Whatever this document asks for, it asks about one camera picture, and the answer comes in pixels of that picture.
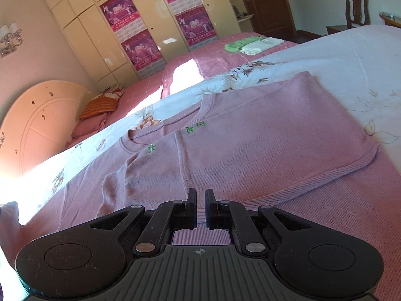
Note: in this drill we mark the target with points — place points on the cream wooden headboard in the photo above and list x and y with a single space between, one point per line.
37 122

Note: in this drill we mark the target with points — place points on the wooden side table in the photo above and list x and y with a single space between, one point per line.
391 18

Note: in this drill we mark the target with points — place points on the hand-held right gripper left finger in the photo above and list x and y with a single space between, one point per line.
191 208

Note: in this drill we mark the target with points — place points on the floral patterned pillow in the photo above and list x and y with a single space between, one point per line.
113 91

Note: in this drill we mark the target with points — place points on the brown wooden door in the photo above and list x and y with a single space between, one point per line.
269 6

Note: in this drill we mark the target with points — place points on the pink bed sheet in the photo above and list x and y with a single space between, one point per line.
147 87

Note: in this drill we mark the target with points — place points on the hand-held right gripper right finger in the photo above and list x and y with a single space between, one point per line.
209 208

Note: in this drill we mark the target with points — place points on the brown wooden chair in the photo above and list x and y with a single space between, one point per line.
354 3

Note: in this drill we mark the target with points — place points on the green folded cloth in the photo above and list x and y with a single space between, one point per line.
238 45

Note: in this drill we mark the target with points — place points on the white folded cloth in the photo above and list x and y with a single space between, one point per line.
261 46

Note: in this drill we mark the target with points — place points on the pink pillow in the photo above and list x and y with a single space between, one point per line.
89 125

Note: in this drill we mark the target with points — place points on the pink knit sweater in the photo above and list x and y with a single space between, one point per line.
250 138

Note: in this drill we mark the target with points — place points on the floral white quilt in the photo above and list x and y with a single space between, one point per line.
338 56

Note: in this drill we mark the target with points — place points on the glass wall lamp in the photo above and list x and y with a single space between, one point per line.
9 37

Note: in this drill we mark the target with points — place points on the orange striped pillow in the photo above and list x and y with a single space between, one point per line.
97 108

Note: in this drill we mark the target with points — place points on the cream wardrobe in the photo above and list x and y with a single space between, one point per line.
87 34

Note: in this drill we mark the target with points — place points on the cream corner shelf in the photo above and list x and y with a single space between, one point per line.
236 3

